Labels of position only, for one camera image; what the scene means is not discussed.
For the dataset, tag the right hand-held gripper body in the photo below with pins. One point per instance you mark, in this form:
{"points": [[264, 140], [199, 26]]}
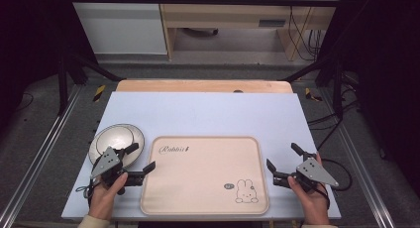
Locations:
{"points": [[313, 173]]}

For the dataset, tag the aluminium floor rail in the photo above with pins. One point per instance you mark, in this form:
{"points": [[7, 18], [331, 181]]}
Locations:
{"points": [[360, 175], [39, 155]]}

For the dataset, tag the white cabinet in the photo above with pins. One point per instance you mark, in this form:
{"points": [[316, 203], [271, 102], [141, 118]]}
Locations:
{"points": [[122, 26]]}

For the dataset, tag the black metal stand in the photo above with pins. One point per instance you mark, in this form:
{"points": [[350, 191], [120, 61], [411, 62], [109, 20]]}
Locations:
{"points": [[66, 79], [336, 82]]}

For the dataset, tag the person's left hand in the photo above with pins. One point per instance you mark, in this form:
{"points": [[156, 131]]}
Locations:
{"points": [[104, 198]]}

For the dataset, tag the black horizontal frame bar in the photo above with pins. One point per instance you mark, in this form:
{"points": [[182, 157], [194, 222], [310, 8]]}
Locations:
{"points": [[198, 0]]}

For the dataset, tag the beige tray with rabbit print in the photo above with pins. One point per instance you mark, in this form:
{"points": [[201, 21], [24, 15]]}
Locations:
{"points": [[201, 178]]}

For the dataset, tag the wooden desk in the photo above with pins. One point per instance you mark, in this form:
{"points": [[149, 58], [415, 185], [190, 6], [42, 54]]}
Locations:
{"points": [[231, 13]]}

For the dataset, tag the person's right hand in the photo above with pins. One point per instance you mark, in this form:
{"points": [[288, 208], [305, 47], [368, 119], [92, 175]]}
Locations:
{"points": [[312, 205]]}

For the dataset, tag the round silver plate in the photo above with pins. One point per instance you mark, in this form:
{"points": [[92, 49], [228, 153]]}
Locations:
{"points": [[117, 138]]}

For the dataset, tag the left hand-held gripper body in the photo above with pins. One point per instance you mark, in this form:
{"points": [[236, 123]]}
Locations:
{"points": [[106, 162]]}

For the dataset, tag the yellow black striped tape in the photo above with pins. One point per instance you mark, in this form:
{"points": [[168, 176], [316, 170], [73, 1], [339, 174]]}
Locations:
{"points": [[310, 94], [99, 93]]}

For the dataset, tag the dark curtain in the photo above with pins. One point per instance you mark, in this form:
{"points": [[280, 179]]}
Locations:
{"points": [[29, 39], [386, 72]]}

